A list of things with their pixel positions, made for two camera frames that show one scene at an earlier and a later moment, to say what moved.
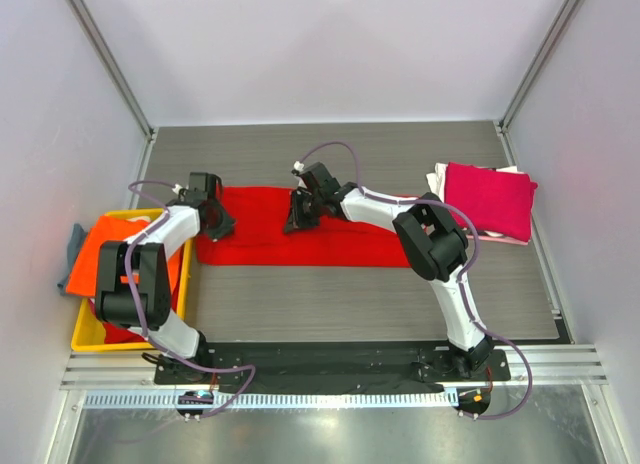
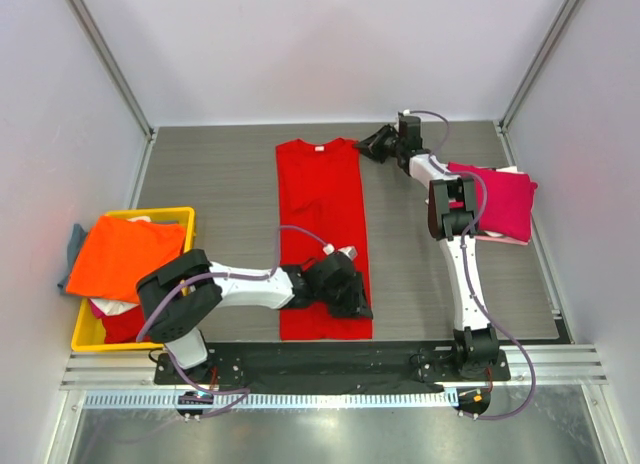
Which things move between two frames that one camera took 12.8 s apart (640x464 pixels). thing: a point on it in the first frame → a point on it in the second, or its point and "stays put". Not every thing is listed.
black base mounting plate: (330, 363) stays put
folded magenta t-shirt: (499, 201) stays put
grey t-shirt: (76, 240) stays put
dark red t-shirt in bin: (114, 334) stays put
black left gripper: (225, 229) → (355, 303)
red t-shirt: (259, 216) → (320, 205)
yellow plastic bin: (89, 333) stays put
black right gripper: (302, 209) → (385, 141)
